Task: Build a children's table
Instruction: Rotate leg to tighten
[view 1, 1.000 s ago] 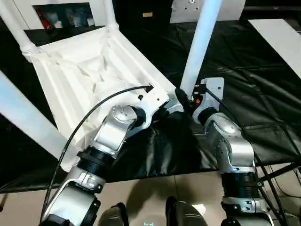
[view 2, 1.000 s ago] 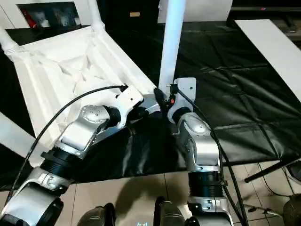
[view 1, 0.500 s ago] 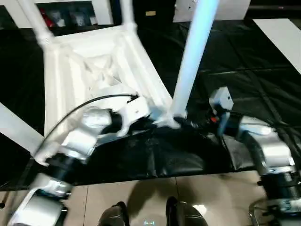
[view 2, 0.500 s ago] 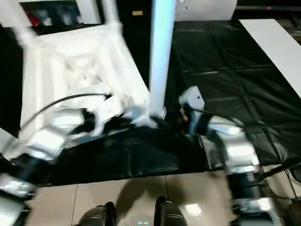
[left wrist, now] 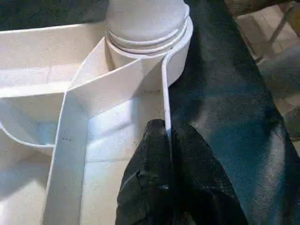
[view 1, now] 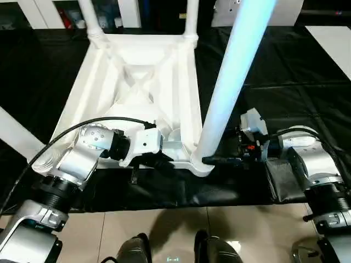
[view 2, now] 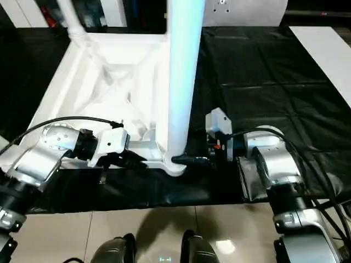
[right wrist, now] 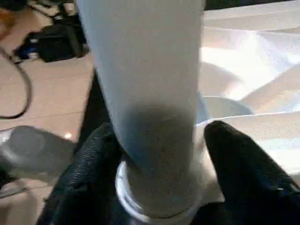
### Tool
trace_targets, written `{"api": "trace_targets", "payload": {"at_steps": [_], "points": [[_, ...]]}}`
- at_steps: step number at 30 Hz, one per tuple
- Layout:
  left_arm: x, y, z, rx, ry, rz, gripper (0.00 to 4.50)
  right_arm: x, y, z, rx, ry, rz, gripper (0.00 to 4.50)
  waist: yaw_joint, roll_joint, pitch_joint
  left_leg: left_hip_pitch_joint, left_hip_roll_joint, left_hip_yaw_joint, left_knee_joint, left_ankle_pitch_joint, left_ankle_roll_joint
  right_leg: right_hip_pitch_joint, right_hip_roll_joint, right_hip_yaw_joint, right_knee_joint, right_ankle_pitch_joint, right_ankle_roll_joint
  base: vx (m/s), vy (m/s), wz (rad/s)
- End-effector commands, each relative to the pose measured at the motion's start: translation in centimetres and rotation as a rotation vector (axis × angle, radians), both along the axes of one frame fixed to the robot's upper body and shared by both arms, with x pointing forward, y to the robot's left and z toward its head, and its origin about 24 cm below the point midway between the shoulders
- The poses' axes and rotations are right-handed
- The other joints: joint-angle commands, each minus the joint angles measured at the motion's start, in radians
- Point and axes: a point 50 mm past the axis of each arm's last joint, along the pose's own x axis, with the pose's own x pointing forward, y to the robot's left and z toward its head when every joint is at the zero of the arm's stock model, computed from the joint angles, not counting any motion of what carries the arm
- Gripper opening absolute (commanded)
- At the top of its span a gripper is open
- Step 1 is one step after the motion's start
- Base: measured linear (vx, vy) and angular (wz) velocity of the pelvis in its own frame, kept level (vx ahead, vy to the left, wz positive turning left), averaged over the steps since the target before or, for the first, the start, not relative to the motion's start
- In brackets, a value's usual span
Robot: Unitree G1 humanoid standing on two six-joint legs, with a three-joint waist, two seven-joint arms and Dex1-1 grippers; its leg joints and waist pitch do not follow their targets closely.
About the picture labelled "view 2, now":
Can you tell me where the white plastic table top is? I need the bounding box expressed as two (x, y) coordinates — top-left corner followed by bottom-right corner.
(16, 32), (190, 178)

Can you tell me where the white plastic table leg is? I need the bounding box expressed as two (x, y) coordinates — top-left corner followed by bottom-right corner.
(0, 134), (14, 162)
(56, 0), (93, 49)
(166, 0), (206, 165)

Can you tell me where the dark right robot foot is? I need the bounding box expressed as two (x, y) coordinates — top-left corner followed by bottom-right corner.
(180, 229), (216, 263)

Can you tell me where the dark robot foot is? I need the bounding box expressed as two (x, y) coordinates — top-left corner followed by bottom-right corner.
(92, 232), (137, 263)
(180, 229), (216, 263)

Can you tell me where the dark left robot foot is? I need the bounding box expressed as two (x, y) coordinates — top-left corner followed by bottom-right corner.
(92, 232), (137, 263)

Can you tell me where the black table mat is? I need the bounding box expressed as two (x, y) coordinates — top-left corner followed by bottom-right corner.
(0, 24), (351, 214)

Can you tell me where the white flat board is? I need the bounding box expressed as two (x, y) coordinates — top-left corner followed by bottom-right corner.
(289, 26), (351, 109)

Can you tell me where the glossy black box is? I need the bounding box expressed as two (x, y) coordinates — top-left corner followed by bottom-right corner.
(127, 0), (169, 35)

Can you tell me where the white cabinet with glass doors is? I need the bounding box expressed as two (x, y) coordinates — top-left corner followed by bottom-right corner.
(0, 0), (129, 30)

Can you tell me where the black monitor with red logo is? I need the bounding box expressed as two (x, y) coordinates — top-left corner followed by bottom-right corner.
(281, 0), (351, 27)

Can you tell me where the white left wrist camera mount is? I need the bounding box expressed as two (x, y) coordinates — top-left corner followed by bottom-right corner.
(87, 128), (129, 168)

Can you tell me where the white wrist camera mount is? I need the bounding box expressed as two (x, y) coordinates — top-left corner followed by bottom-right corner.
(87, 128), (129, 168)
(205, 108), (234, 162)

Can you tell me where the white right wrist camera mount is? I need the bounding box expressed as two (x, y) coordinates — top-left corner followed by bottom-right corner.
(205, 108), (234, 162)

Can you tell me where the black left wrist camera cable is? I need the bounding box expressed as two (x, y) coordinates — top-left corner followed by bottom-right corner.
(0, 116), (124, 156)

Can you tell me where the white panel with round mount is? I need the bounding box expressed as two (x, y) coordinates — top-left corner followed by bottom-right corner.
(202, 0), (288, 27)

